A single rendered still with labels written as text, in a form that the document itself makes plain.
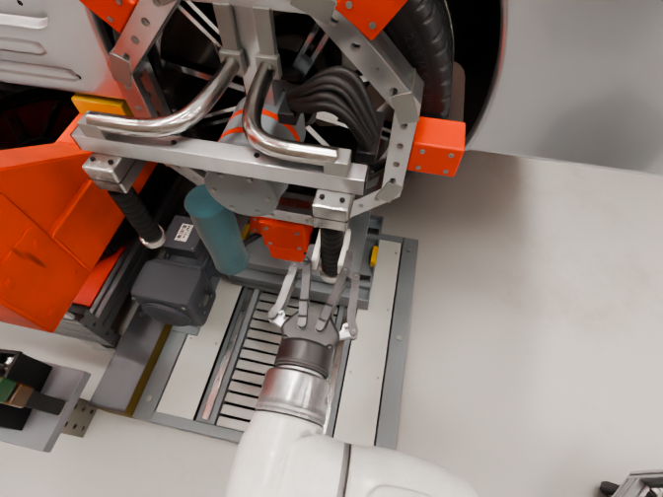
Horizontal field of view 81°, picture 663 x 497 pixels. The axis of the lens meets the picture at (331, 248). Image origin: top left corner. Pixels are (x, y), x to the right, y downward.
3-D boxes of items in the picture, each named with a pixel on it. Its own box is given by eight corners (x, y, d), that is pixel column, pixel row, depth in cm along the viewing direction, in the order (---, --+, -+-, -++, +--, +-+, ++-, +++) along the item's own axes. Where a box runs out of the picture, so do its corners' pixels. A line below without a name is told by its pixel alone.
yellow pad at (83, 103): (153, 89, 108) (146, 72, 104) (129, 121, 101) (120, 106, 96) (107, 82, 109) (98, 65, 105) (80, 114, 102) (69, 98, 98)
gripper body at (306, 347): (272, 375, 56) (290, 315, 61) (331, 388, 55) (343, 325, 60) (265, 359, 49) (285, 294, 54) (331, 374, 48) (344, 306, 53)
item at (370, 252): (381, 229, 156) (384, 214, 147) (367, 312, 137) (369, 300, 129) (261, 208, 161) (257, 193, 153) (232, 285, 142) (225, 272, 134)
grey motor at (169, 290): (256, 246, 152) (237, 185, 122) (216, 349, 130) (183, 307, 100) (211, 238, 154) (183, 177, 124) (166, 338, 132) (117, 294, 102)
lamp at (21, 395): (36, 388, 76) (23, 383, 73) (24, 409, 74) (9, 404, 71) (18, 383, 77) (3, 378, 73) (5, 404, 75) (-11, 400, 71)
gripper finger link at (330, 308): (312, 327, 54) (322, 331, 53) (342, 262, 59) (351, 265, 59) (313, 337, 57) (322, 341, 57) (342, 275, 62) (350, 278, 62)
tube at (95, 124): (249, 71, 63) (235, 1, 54) (203, 156, 53) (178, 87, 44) (147, 58, 65) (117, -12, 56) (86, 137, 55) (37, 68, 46)
